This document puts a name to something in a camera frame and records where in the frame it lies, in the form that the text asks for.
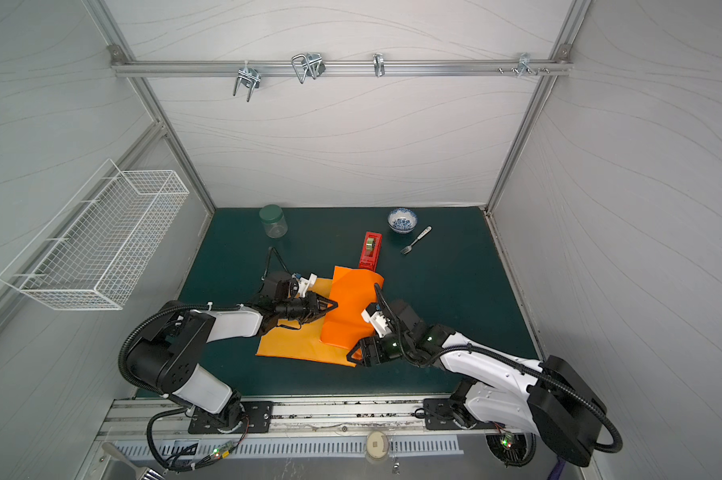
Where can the left metal clamp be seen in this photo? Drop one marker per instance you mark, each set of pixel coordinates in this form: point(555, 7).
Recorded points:
point(247, 80)

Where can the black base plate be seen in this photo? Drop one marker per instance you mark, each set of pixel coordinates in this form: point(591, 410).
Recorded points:
point(250, 416)
point(441, 414)

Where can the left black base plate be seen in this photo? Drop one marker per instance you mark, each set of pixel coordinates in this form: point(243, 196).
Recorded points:
point(250, 416)

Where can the white wire basket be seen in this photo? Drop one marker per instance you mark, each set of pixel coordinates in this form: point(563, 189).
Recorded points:
point(92, 253)

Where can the right metal bracket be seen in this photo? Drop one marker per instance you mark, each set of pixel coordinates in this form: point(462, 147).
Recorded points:
point(524, 68)

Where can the red tape dispenser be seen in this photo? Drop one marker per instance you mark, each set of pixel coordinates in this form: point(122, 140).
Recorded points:
point(370, 252)

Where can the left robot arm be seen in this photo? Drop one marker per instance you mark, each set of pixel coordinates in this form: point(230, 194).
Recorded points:
point(163, 353)

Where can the green lid glass jar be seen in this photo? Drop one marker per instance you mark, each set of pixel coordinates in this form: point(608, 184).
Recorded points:
point(273, 220)

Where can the middle metal clamp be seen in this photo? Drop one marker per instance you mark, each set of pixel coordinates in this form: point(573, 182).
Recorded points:
point(308, 65)

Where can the silver fork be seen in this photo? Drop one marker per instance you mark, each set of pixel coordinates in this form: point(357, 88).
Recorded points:
point(407, 249)

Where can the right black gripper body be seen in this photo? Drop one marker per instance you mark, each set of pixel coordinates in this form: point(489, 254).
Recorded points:
point(366, 350)

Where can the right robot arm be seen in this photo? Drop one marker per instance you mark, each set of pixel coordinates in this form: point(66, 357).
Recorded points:
point(547, 398)

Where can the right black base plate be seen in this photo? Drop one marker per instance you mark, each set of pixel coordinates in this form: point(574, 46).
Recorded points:
point(441, 414)

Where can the orange wrapping paper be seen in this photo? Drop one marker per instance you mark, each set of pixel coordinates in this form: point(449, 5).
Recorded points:
point(330, 338)

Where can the small metal hook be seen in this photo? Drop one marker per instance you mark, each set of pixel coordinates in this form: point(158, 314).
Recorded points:
point(378, 65)

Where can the metal clamp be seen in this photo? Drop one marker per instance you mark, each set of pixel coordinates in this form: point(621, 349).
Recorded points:
point(308, 65)
point(247, 80)

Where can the green table mat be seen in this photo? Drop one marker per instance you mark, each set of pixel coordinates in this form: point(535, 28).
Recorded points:
point(453, 276)

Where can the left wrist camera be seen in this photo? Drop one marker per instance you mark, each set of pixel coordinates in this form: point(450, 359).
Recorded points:
point(304, 284)

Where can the round white puck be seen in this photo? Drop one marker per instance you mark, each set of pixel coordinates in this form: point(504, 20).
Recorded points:
point(377, 447)

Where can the aluminium cross rail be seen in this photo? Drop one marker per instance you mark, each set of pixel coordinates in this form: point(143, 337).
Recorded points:
point(334, 68)

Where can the blue white ceramic bowl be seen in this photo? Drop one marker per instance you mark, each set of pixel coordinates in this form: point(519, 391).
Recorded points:
point(402, 220)

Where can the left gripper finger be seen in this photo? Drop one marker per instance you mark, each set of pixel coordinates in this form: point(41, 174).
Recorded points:
point(298, 323)
point(323, 305)

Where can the blue handled tool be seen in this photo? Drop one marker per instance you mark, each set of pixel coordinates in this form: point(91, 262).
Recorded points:
point(557, 471)

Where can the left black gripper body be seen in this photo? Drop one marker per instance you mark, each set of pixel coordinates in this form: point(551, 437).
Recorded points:
point(297, 306)

